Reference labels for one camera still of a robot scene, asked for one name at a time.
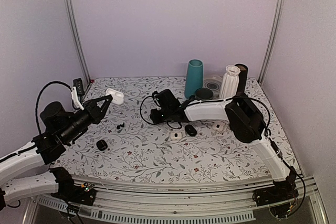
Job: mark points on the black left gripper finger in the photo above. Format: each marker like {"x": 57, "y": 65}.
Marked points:
{"x": 102, "y": 102}
{"x": 103, "y": 110}

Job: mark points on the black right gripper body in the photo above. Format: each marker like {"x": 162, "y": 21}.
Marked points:
{"x": 162, "y": 118}

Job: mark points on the teal tall vase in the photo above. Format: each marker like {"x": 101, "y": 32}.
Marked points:
{"x": 194, "y": 77}

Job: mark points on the aluminium frame post left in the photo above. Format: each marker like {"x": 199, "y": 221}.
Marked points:
{"x": 76, "y": 39}

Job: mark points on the aluminium frame post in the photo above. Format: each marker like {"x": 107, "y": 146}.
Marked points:
{"x": 76, "y": 39}
{"x": 271, "y": 41}

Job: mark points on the black wireless earbuds pair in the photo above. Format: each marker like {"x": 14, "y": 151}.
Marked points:
{"x": 120, "y": 126}

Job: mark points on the aluminium front rail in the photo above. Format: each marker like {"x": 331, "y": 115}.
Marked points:
{"x": 220, "y": 202}

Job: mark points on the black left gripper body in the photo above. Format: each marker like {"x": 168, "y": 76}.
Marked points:
{"x": 72, "y": 130}

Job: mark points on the cream case with black oval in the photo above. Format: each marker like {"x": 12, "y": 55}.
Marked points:
{"x": 175, "y": 135}

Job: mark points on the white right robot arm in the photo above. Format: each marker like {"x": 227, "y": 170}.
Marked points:
{"x": 245, "y": 120}

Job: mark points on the clear tape roll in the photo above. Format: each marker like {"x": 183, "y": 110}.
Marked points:
{"x": 213, "y": 83}

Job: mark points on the black cylinder vase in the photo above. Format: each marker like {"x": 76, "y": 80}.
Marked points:
{"x": 242, "y": 77}

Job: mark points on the white earbud charging case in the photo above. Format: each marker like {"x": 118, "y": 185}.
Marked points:
{"x": 117, "y": 96}

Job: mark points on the aluminium frame post right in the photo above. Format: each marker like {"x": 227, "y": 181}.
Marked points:
{"x": 271, "y": 41}

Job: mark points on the white ribbed vase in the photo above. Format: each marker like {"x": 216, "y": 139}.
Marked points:
{"x": 230, "y": 82}

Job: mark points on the floral patterned table mat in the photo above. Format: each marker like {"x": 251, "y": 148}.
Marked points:
{"x": 144, "y": 153}

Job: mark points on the dark grey mug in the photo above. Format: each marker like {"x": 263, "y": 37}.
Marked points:
{"x": 203, "y": 94}

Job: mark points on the black earbud charging case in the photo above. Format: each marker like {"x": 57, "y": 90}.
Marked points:
{"x": 101, "y": 145}

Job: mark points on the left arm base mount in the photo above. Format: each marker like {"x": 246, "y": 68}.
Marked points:
{"x": 67, "y": 191}

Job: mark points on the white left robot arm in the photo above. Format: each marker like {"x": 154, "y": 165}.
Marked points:
{"x": 43, "y": 149}

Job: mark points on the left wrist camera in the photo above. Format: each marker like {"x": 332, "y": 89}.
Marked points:
{"x": 77, "y": 93}

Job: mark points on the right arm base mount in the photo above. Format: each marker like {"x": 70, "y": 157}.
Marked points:
{"x": 280, "y": 191}

